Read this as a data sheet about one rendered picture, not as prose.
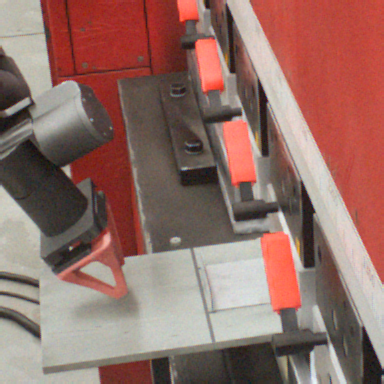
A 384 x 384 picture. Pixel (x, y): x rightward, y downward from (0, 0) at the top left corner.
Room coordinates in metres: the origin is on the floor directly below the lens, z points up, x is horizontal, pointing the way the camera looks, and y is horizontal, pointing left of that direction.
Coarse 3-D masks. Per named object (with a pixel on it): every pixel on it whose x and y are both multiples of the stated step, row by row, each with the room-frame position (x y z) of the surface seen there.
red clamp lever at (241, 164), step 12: (240, 120) 1.02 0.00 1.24; (228, 132) 1.01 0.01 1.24; (240, 132) 1.01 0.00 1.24; (228, 144) 1.00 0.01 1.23; (240, 144) 1.00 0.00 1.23; (228, 156) 0.99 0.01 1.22; (240, 156) 0.99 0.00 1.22; (252, 156) 0.99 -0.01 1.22; (240, 168) 0.98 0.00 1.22; (252, 168) 0.98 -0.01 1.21; (240, 180) 0.97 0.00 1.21; (252, 180) 0.97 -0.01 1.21; (240, 192) 0.96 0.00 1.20; (252, 192) 0.96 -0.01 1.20; (240, 204) 0.95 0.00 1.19; (252, 204) 0.95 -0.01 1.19; (264, 204) 0.95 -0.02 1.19; (276, 204) 0.96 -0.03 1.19; (240, 216) 0.94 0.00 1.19; (252, 216) 0.95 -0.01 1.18; (264, 216) 0.95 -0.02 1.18
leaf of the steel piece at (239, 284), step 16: (208, 272) 1.13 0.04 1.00; (224, 272) 1.13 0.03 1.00; (240, 272) 1.13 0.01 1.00; (256, 272) 1.12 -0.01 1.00; (208, 288) 1.08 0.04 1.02; (224, 288) 1.10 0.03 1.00; (240, 288) 1.10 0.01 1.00; (256, 288) 1.09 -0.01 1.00; (224, 304) 1.07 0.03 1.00; (240, 304) 1.07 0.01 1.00; (256, 304) 1.07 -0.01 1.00
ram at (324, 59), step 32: (256, 0) 1.04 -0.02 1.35; (288, 0) 0.88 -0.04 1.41; (320, 0) 0.77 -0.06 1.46; (352, 0) 0.68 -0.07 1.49; (288, 32) 0.89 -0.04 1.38; (320, 32) 0.77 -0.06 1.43; (352, 32) 0.68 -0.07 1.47; (256, 64) 1.06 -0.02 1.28; (288, 64) 0.89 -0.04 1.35; (320, 64) 0.77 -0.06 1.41; (352, 64) 0.68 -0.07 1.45; (320, 96) 0.78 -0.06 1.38; (352, 96) 0.68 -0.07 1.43; (288, 128) 0.91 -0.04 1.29; (320, 128) 0.78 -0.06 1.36; (352, 128) 0.68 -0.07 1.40; (352, 160) 0.68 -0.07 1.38; (352, 192) 0.68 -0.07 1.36; (352, 224) 0.69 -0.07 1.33; (352, 288) 0.69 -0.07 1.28
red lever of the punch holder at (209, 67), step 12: (204, 48) 1.20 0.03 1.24; (216, 48) 1.21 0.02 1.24; (204, 60) 1.19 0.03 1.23; (216, 60) 1.19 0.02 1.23; (204, 72) 1.18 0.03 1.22; (216, 72) 1.18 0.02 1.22; (204, 84) 1.17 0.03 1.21; (216, 84) 1.17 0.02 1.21; (216, 96) 1.16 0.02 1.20; (204, 108) 1.15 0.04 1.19; (216, 108) 1.15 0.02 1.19; (228, 108) 1.15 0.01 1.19; (240, 108) 1.15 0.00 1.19; (204, 120) 1.15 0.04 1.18; (216, 120) 1.14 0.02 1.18; (228, 120) 1.15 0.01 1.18
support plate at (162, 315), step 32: (160, 256) 1.17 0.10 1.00; (224, 256) 1.16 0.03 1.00; (256, 256) 1.16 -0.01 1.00; (64, 288) 1.12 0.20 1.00; (128, 288) 1.11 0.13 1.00; (160, 288) 1.11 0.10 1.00; (192, 288) 1.11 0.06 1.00; (64, 320) 1.06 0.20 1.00; (96, 320) 1.06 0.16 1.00; (128, 320) 1.05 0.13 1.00; (160, 320) 1.05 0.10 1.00; (192, 320) 1.05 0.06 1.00; (224, 320) 1.04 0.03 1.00; (256, 320) 1.04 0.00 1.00; (64, 352) 1.01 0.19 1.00; (96, 352) 1.00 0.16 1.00; (128, 352) 1.00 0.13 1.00; (160, 352) 1.00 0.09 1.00; (192, 352) 1.00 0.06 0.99
